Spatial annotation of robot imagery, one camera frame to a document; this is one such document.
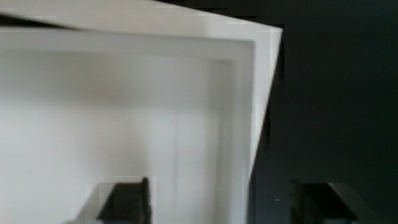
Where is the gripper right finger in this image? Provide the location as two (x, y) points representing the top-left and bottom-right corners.
(289, 181), (380, 224)

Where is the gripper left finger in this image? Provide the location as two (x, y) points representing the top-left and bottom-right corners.
(96, 178), (153, 224)

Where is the white drawer cabinet box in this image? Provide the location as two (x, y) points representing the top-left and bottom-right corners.
(0, 0), (282, 224)

